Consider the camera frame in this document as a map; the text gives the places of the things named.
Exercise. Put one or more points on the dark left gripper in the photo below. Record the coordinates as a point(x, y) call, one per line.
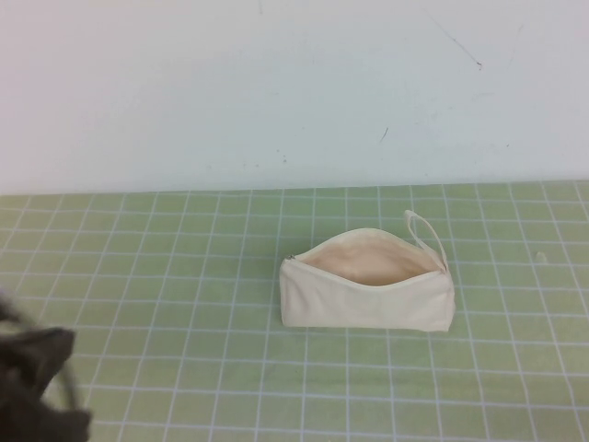
point(46, 352)

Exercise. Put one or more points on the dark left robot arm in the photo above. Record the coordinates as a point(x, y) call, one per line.
point(27, 414)

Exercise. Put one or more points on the cream fabric zip pencil case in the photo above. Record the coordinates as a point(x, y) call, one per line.
point(368, 306)

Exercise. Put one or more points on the green grid cutting mat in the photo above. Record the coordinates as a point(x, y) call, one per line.
point(184, 276)

